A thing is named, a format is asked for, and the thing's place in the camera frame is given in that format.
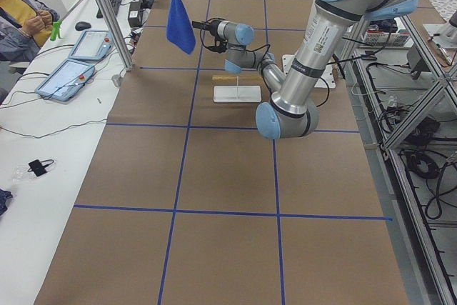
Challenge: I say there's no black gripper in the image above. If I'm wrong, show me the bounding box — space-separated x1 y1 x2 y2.
191 18 225 51

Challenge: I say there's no blue towel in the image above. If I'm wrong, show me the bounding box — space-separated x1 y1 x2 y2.
166 0 196 55

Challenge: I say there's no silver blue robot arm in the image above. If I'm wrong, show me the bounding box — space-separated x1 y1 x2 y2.
192 0 418 140

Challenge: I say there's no wooden towel rack white base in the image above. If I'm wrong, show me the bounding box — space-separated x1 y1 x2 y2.
212 75 261 103

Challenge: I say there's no black power adapter box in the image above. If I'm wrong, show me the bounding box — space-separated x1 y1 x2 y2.
128 1 144 28

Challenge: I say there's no far teach pendant tablet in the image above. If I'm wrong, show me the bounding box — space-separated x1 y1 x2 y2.
69 29 112 61

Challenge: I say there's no teach pendant tablet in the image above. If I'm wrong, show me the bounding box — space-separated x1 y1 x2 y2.
69 29 112 61
34 59 95 102

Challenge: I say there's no black computer mouse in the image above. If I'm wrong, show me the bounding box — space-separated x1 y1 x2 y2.
74 21 91 31

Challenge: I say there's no green plastic clamp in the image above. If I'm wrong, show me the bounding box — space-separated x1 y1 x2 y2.
49 20 62 41

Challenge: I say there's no near teach pendant tablet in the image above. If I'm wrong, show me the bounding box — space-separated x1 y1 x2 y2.
34 59 95 102

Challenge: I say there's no brown paper table cover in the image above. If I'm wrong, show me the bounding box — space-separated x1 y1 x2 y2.
36 0 408 304

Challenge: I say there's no person in yellow shirt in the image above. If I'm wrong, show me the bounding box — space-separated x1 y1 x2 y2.
1 0 60 62

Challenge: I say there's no clear plastic bag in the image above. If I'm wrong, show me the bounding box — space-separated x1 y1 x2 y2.
12 165 36 183

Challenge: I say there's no aluminium frame post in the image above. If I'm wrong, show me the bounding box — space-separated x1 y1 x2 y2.
96 0 134 71

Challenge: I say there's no black cable on table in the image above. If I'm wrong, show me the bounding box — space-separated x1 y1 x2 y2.
0 86 109 139

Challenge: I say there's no aluminium frame rack right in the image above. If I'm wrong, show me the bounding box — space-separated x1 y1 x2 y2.
352 9 456 304

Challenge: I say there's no small black device with cable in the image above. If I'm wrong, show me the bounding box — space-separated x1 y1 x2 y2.
28 159 55 177

